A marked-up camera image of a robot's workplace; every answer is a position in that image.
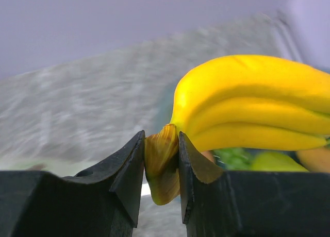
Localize pink peach with leaf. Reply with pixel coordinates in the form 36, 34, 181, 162
201, 150, 216, 164

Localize aluminium mounting rail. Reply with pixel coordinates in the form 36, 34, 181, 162
272, 10, 304, 62

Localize yellow bananas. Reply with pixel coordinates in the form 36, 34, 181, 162
144, 54, 329, 205

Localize orange fruit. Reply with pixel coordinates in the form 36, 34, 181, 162
296, 147, 329, 173

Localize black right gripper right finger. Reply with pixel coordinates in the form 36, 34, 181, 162
178, 133, 329, 236

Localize green fruit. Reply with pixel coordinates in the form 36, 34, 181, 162
250, 151, 308, 172

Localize green printed plastic bag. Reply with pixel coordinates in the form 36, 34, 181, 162
7, 159, 49, 171

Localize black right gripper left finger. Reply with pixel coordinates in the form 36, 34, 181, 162
1, 131, 145, 236

